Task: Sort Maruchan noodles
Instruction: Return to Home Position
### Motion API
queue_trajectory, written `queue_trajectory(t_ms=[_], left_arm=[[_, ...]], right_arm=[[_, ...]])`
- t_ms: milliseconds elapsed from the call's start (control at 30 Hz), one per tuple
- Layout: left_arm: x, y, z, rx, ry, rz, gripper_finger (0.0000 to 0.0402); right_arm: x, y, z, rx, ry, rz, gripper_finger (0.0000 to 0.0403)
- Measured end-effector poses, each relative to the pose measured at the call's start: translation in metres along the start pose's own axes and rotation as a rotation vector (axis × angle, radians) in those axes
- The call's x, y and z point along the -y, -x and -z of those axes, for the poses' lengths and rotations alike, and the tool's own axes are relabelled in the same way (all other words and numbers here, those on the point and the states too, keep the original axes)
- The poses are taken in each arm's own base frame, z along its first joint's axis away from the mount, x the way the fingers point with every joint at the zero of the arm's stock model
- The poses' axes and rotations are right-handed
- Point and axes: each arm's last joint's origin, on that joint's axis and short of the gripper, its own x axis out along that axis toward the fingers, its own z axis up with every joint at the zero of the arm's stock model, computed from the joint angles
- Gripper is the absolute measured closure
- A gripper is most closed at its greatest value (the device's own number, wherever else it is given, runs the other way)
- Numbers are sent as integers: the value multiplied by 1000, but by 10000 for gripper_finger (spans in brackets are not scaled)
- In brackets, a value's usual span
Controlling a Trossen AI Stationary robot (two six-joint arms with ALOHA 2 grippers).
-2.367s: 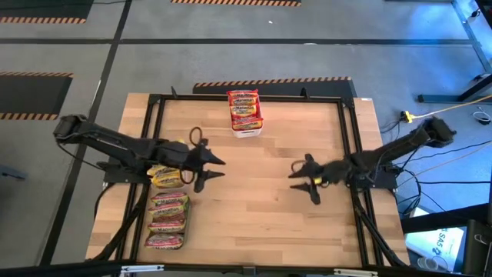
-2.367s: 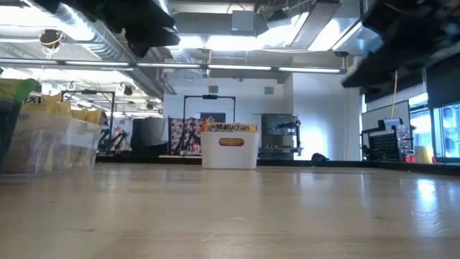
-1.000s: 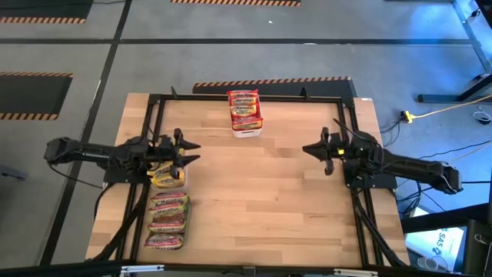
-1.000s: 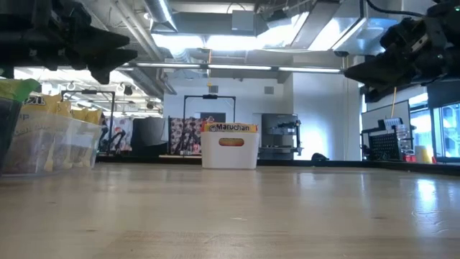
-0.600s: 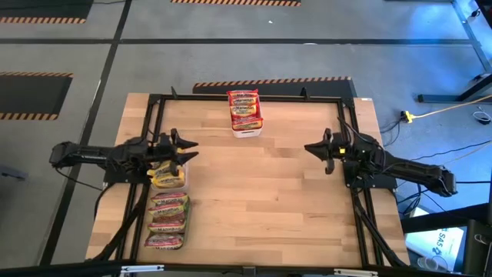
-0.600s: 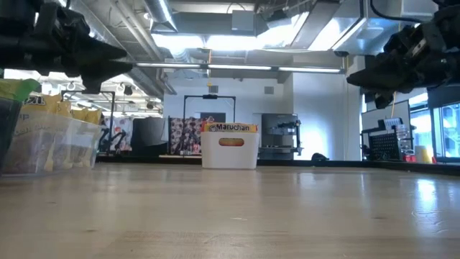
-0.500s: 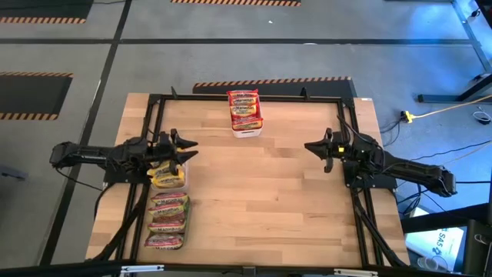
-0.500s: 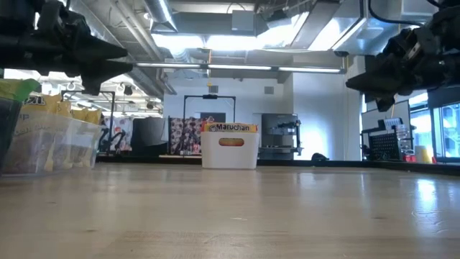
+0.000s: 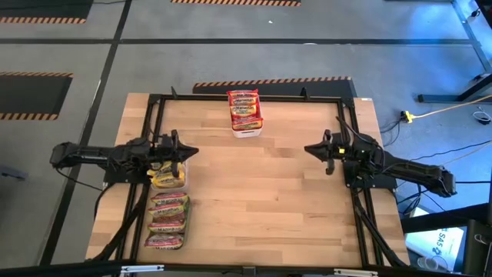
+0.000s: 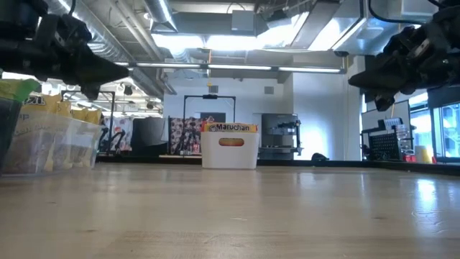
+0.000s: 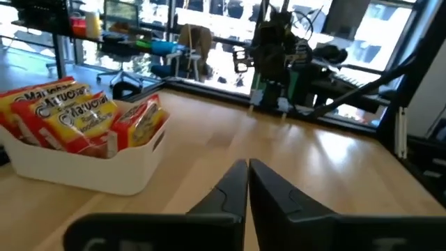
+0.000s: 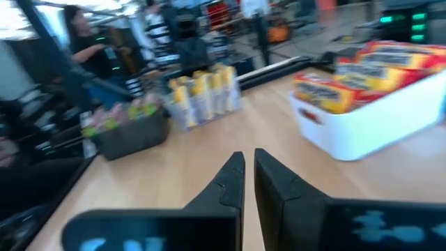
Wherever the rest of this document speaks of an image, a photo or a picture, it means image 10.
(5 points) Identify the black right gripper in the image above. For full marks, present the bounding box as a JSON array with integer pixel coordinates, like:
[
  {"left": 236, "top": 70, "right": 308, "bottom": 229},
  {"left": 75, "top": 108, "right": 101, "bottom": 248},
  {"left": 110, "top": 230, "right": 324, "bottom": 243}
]
[{"left": 347, "top": 0, "right": 460, "bottom": 112}]

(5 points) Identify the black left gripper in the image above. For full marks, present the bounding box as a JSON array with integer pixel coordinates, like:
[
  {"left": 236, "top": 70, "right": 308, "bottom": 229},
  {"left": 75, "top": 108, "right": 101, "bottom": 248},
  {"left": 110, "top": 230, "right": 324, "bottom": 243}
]
[{"left": 0, "top": 0, "right": 130, "bottom": 101}]

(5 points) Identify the lime chili shrimp noodle pack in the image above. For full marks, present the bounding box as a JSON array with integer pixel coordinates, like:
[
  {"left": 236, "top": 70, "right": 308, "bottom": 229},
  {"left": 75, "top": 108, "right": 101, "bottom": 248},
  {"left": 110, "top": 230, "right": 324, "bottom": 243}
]
[{"left": 0, "top": 78, "right": 42, "bottom": 104}]

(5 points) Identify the white patterned fabric panel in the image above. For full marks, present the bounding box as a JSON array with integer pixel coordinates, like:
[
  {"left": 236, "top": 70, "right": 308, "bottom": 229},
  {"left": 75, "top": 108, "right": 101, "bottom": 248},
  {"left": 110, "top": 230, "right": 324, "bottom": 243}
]
[{"left": 101, "top": 115, "right": 134, "bottom": 153}]

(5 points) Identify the black pegboard rack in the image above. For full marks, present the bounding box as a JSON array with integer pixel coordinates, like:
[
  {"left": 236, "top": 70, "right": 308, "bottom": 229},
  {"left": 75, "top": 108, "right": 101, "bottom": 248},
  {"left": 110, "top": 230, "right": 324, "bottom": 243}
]
[{"left": 368, "top": 132, "right": 405, "bottom": 162}]

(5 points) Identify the clear plastic bin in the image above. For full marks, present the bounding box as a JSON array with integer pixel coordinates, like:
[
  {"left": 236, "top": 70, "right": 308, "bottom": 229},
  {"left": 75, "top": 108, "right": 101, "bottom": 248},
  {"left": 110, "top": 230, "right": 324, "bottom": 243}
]
[{"left": 1, "top": 109, "right": 104, "bottom": 176}]

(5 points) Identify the glass window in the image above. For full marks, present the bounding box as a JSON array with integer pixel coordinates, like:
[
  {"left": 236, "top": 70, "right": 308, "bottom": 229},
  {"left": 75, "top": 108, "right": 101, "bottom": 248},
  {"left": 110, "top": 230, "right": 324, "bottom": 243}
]
[{"left": 409, "top": 89, "right": 460, "bottom": 163}]

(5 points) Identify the dark grey cover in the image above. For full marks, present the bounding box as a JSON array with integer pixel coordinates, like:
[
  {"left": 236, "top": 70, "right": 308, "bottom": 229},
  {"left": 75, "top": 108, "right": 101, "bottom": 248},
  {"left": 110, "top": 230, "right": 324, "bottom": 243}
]
[{"left": 131, "top": 117, "right": 170, "bottom": 158}]

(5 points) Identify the ceiling light strip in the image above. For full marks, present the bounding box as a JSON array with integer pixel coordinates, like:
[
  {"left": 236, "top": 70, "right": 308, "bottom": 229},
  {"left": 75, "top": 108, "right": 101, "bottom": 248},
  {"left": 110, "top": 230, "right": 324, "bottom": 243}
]
[{"left": 206, "top": 63, "right": 342, "bottom": 75}]

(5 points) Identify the dark patterned fabric panel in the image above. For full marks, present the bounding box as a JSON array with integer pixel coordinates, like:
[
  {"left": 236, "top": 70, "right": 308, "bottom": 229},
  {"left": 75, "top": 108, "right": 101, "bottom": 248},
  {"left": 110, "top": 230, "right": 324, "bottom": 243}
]
[{"left": 168, "top": 116, "right": 216, "bottom": 156}]

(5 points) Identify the dark smoked plastic bin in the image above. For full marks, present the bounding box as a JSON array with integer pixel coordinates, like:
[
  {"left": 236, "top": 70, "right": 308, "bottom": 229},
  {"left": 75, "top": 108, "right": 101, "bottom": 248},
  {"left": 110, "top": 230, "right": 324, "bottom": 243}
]
[{"left": 0, "top": 97, "right": 23, "bottom": 176}]

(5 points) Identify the white plastic bin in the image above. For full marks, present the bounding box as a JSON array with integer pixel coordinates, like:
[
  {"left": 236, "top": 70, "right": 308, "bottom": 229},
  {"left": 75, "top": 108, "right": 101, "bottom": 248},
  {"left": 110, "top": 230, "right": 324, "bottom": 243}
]
[{"left": 200, "top": 131, "right": 260, "bottom": 171}]

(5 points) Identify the grey ceiling box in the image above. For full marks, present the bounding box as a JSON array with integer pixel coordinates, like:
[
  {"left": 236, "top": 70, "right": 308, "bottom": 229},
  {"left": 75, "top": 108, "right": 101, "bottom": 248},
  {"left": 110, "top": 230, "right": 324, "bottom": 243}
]
[{"left": 231, "top": 9, "right": 257, "bottom": 36}]

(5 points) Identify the silver spiral ceiling duct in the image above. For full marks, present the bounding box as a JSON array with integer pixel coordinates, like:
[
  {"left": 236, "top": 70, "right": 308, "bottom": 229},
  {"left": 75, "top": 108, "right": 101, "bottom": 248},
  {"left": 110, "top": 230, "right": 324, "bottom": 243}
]
[{"left": 46, "top": 0, "right": 177, "bottom": 96}]

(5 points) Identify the black metal stand frame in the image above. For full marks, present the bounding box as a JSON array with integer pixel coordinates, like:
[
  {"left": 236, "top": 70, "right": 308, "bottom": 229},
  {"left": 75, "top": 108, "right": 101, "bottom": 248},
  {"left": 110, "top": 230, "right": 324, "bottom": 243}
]
[
  {"left": 60, "top": 89, "right": 116, "bottom": 154},
  {"left": 183, "top": 94, "right": 236, "bottom": 155}
]

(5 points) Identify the silver rectangular ceiling duct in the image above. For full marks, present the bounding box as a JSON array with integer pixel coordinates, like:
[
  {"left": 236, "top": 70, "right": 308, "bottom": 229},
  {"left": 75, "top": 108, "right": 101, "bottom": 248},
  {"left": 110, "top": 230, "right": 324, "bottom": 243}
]
[{"left": 257, "top": 0, "right": 439, "bottom": 57}]

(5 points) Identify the black metal table frame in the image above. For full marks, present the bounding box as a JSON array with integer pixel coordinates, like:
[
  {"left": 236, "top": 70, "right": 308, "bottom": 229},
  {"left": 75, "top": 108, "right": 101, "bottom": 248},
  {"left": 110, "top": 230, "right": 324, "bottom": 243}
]
[{"left": 95, "top": 154, "right": 460, "bottom": 177}]

